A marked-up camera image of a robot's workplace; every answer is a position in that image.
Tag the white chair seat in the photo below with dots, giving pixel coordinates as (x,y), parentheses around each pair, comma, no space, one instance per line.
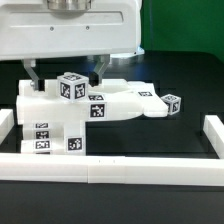
(74,138)

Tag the white chair back frame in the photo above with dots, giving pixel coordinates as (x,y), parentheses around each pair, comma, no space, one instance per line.
(114,99)

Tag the white tagged cube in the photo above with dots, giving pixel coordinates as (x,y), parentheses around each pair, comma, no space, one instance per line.
(72,86)
(173,102)

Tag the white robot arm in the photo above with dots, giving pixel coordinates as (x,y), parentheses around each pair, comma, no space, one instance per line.
(128,56)

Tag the white U-shaped obstacle fence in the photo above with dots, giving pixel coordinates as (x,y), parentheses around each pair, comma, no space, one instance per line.
(111,169)

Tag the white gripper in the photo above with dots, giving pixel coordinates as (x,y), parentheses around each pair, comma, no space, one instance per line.
(37,29)

